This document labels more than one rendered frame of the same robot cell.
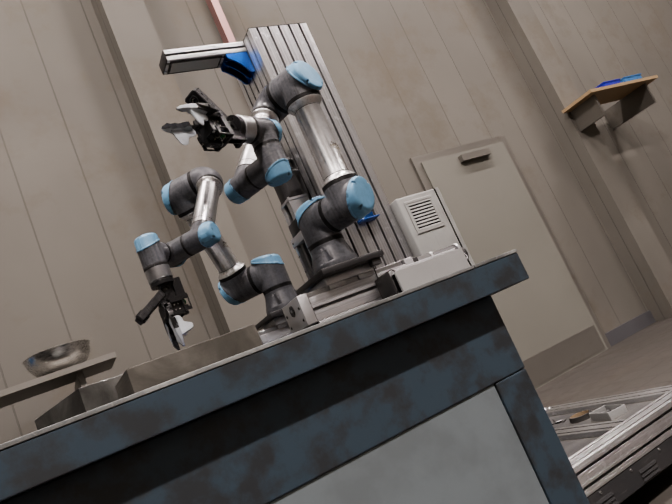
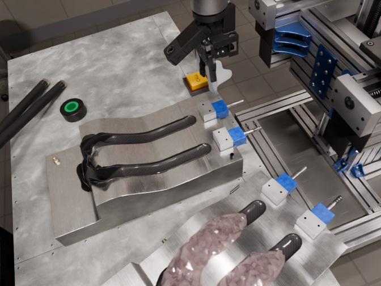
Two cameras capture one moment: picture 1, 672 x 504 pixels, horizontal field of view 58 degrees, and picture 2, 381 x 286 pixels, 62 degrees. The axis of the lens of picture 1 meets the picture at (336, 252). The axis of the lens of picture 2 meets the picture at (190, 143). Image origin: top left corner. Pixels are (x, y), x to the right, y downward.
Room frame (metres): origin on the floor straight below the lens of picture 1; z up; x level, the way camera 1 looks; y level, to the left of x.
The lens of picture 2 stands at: (1.20, 0.42, 1.57)
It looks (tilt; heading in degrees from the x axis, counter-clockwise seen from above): 53 degrees down; 18
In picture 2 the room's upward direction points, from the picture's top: 10 degrees counter-clockwise
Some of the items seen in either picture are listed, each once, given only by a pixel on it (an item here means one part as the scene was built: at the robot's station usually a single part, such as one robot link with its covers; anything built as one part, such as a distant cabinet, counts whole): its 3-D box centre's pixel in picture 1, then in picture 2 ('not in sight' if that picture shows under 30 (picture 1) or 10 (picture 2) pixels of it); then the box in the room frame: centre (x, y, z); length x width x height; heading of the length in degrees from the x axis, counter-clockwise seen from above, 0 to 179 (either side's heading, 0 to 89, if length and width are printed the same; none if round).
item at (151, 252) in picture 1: (151, 252); not in sight; (1.81, 0.52, 1.31); 0.09 x 0.08 x 0.11; 166
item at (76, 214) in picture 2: not in sight; (138, 159); (1.63, 0.71, 0.87); 0.50 x 0.26 x 0.14; 121
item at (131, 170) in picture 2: not in sight; (140, 149); (1.63, 0.70, 0.92); 0.35 x 0.16 x 0.09; 121
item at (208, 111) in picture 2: not in sight; (222, 108); (1.81, 0.50, 0.89); 0.13 x 0.05 x 0.05; 121
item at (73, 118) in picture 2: not in sight; (73, 110); (1.83, 1.01, 0.82); 0.08 x 0.08 x 0.04
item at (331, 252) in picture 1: (331, 255); not in sight; (1.89, 0.02, 1.09); 0.15 x 0.15 x 0.10
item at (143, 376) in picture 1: (191, 376); not in sight; (0.95, 0.28, 0.83); 0.20 x 0.15 x 0.07; 121
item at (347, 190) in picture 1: (321, 143); not in sight; (1.81, -0.09, 1.41); 0.15 x 0.12 x 0.55; 55
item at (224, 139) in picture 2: not in sight; (239, 135); (1.72, 0.45, 0.89); 0.13 x 0.05 x 0.05; 121
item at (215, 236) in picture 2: not in sight; (219, 266); (1.38, 0.46, 0.90); 0.26 x 0.18 x 0.08; 138
